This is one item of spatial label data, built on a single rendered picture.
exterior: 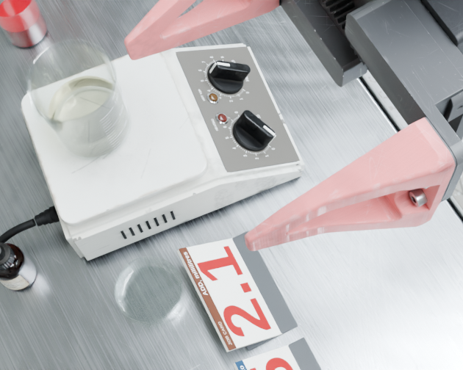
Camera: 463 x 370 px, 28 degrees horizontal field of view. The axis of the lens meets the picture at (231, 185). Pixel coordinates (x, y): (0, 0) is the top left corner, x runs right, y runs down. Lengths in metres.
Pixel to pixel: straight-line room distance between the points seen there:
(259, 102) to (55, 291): 0.23
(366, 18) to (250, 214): 0.45
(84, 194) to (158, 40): 0.33
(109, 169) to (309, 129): 0.19
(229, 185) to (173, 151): 0.05
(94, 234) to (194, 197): 0.08
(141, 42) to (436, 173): 0.13
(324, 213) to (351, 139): 0.44
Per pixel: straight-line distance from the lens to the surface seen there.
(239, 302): 0.73
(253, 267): 0.76
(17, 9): 0.86
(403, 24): 0.35
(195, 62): 0.77
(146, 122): 0.72
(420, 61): 0.34
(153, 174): 0.70
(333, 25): 0.40
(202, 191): 0.72
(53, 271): 0.79
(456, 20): 0.35
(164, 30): 0.39
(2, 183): 0.82
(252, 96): 0.78
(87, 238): 0.72
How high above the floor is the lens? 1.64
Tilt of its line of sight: 69 degrees down
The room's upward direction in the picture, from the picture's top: 10 degrees counter-clockwise
